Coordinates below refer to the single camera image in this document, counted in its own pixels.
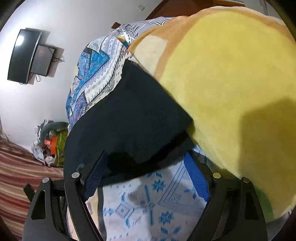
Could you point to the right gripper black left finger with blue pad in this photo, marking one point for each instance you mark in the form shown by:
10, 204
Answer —
46, 219

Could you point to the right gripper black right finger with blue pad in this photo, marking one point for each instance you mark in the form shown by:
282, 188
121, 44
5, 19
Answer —
232, 211

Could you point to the black pants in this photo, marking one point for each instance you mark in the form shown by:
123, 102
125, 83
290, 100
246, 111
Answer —
139, 125

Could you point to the striped pink curtain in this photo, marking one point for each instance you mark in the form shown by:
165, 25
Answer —
19, 168

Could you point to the blue patchwork bedspread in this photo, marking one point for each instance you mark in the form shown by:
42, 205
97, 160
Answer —
162, 205

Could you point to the green bag with clutter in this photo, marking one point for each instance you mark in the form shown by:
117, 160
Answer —
49, 145

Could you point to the yellow orange fleece blanket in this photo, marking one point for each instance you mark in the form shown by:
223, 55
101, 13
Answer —
233, 70

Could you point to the wall mounted black television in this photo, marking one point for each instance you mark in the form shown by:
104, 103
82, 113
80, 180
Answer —
32, 56

